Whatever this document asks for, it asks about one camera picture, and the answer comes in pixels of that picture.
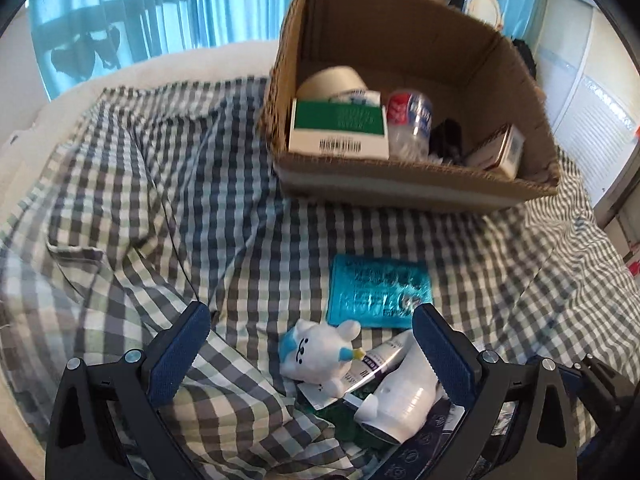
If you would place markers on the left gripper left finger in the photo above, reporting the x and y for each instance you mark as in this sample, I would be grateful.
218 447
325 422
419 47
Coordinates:
83 440

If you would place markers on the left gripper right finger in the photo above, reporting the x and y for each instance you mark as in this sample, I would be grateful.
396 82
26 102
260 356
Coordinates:
517 422

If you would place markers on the white plastic bottle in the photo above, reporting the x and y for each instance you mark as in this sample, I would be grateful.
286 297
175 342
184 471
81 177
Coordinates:
398 408

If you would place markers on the teal blister pill pack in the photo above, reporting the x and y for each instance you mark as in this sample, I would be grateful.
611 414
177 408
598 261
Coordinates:
377 292

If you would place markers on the white purple cream tube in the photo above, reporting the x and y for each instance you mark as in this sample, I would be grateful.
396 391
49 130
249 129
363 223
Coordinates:
374 364

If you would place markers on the white plush toy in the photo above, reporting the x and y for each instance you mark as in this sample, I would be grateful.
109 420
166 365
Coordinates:
320 354

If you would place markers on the checkered plaid cloth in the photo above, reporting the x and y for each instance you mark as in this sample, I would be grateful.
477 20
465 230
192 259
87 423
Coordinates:
161 197

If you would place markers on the small white red box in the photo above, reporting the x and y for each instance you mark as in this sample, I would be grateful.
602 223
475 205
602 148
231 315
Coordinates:
500 154

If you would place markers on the white bed blanket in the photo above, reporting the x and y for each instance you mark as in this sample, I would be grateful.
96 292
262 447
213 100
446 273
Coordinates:
25 153

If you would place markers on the clear plastic water bottle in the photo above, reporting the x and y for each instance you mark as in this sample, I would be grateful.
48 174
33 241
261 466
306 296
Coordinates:
409 115

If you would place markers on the white louvered wardrobe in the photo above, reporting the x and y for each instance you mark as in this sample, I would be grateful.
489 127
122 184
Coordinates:
592 91

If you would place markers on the green white carton box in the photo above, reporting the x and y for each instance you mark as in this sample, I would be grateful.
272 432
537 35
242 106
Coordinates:
338 130

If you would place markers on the brown cardboard box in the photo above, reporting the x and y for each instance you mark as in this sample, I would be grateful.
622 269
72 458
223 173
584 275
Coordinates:
474 77

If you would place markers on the black backpack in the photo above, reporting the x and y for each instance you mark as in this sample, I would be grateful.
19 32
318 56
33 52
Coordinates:
527 56

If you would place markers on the masking tape roll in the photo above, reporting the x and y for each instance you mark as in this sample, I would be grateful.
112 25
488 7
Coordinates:
330 82

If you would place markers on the teal window curtain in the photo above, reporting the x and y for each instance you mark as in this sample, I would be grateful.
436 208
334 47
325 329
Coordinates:
78 40

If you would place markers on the oval vanity mirror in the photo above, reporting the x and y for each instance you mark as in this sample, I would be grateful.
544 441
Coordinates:
486 11

